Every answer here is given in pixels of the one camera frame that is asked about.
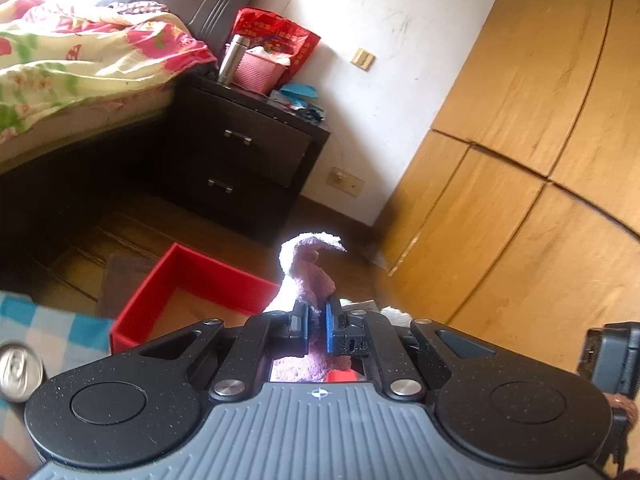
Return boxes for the purple fluffy cloth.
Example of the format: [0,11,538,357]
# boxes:
[265,232,352,382]

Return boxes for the person's right hand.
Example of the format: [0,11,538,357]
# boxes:
[603,393,639,480]

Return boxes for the red cardboard box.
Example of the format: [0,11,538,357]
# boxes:
[110,244,355,382]

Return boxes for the wooden wardrobe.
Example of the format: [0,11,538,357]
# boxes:
[376,0,639,370]

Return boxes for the dark wooden nightstand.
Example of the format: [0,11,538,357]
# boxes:
[164,74,330,244]

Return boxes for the blue items on nightstand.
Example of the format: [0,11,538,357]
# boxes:
[268,82,326,126]

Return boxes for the blue white checkered tablecloth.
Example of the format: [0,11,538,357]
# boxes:
[1,292,113,479]

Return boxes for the pink plastic basket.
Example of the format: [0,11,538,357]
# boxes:
[232,52,288,96]

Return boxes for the red plastic bag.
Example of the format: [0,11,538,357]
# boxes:
[232,6,320,88]

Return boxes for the silver thermos flask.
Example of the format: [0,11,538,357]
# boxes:
[217,35,250,87]

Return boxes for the yellow juice can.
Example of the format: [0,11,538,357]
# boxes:
[0,341,47,404]

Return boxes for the bed with floral quilt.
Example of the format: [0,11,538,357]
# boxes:
[0,0,274,172]

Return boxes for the wall power socket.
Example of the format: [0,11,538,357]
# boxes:
[326,167,364,197]

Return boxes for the wall light switch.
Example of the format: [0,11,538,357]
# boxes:
[350,48,375,72]

